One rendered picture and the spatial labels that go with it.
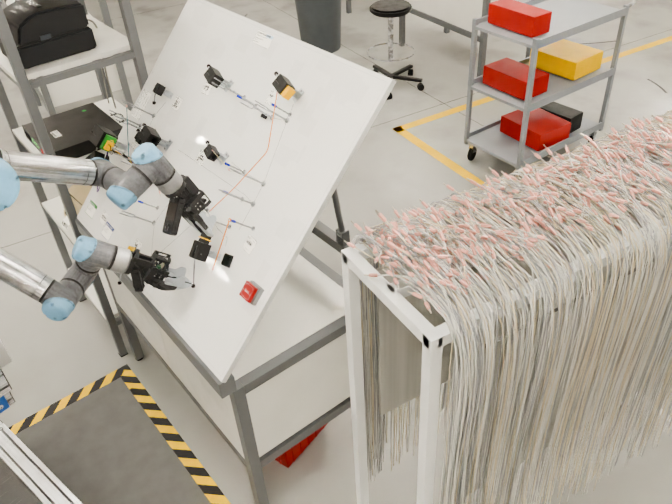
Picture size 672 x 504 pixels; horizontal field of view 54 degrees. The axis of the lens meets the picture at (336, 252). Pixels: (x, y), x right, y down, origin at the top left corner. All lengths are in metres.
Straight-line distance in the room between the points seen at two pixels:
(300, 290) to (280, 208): 0.48
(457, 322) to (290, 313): 1.09
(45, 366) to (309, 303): 1.68
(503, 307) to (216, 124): 1.34
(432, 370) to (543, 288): 0.29
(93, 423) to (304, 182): 1.73
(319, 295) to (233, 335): 0.46
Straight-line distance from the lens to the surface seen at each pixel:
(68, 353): 3.62
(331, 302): 2.33
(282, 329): 2.25
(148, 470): 3.00
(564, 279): 1.45
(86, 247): 1.98
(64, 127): 3.09
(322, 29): 6.46
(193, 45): 2.66
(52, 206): 3.48
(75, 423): 3.28
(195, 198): 2.01
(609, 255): 1.57
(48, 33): 2.79
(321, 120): 2.01
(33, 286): 1.99
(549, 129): 4.55
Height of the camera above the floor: 2.37
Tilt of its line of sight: 38 degrees down
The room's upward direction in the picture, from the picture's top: 4 degrees counter-clockwise
